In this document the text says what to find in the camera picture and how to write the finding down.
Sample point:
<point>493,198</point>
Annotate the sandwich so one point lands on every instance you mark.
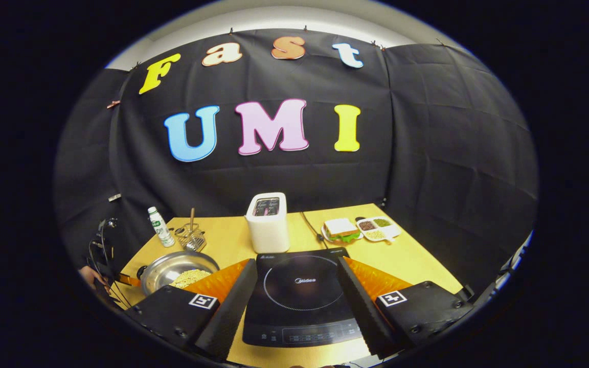
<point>340,227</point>

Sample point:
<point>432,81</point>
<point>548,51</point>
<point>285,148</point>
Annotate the white divided snack dish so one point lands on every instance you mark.
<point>379,228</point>

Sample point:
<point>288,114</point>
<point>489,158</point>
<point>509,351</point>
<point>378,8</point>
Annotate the black induction cooktop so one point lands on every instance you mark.
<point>299,306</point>

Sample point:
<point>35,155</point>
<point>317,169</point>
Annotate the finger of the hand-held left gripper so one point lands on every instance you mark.
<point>128,280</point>

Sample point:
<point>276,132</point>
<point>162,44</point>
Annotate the pile of yellow beans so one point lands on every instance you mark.
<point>189,278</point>

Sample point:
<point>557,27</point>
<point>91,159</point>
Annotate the white drink bottle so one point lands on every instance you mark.
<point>161,230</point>

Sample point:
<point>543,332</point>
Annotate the white toaster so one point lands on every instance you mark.
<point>269,235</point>

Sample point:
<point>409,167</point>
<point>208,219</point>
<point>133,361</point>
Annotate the reddish metal clip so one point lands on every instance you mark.
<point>113,104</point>

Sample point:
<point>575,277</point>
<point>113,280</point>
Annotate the black backdrop cloth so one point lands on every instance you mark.
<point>427,153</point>

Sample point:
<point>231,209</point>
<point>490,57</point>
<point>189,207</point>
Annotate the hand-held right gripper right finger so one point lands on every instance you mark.
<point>366,317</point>

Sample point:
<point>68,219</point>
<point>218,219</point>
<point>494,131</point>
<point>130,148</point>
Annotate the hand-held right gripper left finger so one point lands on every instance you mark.
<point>228,317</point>

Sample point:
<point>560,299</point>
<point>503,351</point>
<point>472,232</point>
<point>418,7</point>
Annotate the stainless steel pot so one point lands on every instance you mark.
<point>166,268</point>

